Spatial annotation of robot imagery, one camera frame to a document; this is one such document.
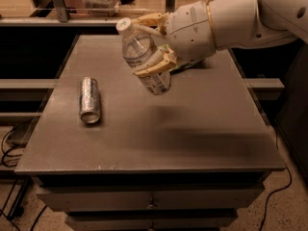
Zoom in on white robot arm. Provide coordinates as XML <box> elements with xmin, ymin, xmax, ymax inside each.
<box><xmin>133</xmin><ymin>0</ymin><xmax>308</xmax><ymax>77</ymax></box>

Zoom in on green snack bag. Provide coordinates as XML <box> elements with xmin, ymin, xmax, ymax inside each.
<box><xmin>169</xmin><ymin>43</ymin><xmax>206</xmax><ymax>74</ymax></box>

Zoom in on lower grey table drawer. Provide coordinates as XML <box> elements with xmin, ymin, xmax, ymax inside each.
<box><xmin>65</xmin><ymin>212</ymin><xmax>237</xmax><ymax>231</ymax></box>

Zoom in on silver aluminium can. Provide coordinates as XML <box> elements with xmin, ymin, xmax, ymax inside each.
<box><xmin>79</xmin><ymin>77</ymin><xmax>101</xmax><ymax>124</ymax></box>

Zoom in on black cable on right floor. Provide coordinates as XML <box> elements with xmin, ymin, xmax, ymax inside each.
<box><xmin>258</xmin><ymin>125</ymin><xmax>294</xmax><ymax>231</ymax></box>

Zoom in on black cables on left floor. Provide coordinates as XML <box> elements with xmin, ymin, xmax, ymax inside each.
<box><xmin>0</xmin><ymin>118</ymin><xmax>49</xmax><ymax>231</ymax></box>

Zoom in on clear plastic container on shelf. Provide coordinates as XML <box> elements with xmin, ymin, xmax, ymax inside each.
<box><xmin>83</xmin><ymin>0</ymin><xmax>118</xmax><ymax>16</ymax></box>

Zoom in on clear blue plastic water bottle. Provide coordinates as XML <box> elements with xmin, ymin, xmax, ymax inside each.
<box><xmin>116</xmin><ymin>17</ymin><xmax>170</xmax><ymax>95</ymax></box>

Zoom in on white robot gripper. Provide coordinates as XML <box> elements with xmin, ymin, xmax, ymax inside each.
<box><xmin>132</xmin><ymin>1</ymin><xmax>216</xmax><ymax>77</ymax></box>

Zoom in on grey metal shelf frame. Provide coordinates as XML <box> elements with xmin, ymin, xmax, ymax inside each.
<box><xmin>0</xmin><ymin>0</ymin><xmax>175</xmax><ymax>28</ymax></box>

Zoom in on grey table drawer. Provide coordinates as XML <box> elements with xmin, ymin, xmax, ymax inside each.
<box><xmin>37</xmin><ymin>184</ymin><xmax>264</xmax><ymax>213</ymax></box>
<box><xmin>65</xmin><ymin>212</ymin><xmax>237</xmax><ymax>231</ymax></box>

